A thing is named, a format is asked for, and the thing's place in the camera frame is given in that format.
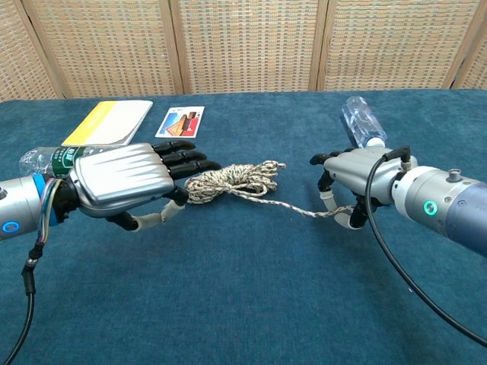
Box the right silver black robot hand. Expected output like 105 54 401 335
310 146 406 231

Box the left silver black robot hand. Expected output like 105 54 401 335
56 139 222 232

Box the beige braided rope bundle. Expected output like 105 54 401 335
184 159 357 224

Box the clear blue-tinted water bottle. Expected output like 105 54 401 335
341 96 387 150

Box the yellow white booklet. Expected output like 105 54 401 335
61 100 154 148

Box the green label water bottle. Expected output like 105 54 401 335
18 145 111 179

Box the picture card with red building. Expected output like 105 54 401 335
154 106 205 139

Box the woven bamboo screen panel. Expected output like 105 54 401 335
169 0 328 95
317 0 482 91
0 0 64 102
454 0 487 90
21 0 186 99

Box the blue felt table cover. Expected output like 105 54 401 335
0 88 487 365

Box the black right hand cable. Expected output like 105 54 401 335
366 145 487 349

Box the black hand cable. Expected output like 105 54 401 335
0 178 64 365
366 145 487 349

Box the black left hand cable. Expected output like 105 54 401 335
0 178 64 365

